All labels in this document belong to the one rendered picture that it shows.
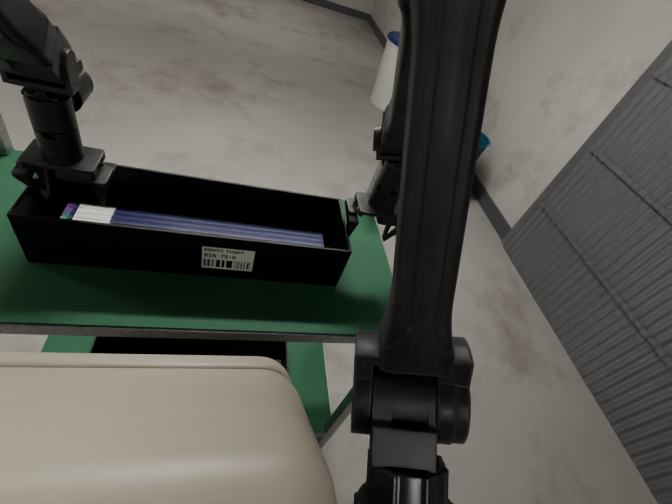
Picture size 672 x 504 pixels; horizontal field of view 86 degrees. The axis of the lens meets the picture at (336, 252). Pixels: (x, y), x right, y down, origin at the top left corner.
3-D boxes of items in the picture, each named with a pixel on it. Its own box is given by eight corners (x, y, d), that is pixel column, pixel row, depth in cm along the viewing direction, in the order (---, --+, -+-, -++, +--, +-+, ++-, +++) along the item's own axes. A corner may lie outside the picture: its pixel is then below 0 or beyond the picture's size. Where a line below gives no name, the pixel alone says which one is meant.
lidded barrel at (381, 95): (362, 88, 439) (383, 25, 392) (404, 99, 455) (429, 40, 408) (370, 110, 399) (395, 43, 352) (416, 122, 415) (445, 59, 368)
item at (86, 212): (59, 238, 67) (54, 225, 65) (73, 214, 72) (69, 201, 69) (321, 264, 82) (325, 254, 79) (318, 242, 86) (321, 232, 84)
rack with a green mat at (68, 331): (81, 352, 145) (-32, 76, 70) (302, 356, 171) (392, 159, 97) (31, 485, 114) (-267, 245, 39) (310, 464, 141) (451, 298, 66)
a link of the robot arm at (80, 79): (-19, 36, 44) (64, 55, 47) (22, 8, 52) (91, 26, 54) (12, 124, 52) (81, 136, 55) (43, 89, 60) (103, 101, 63)
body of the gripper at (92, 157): (37, 147, 60) (24, 105, 55) (106, 158, 63) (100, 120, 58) (20, 170, 56) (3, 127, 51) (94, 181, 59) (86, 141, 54)
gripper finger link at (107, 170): (79, 188, 68) (68, 145, 61) (122, 195, 70) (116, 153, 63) (65, 213, 63) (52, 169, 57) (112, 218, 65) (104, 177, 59)
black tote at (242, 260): (27, 262, 63) (5, 214, 56) (64, 200, 75) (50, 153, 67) (336, 286, 80) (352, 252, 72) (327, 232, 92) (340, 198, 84)
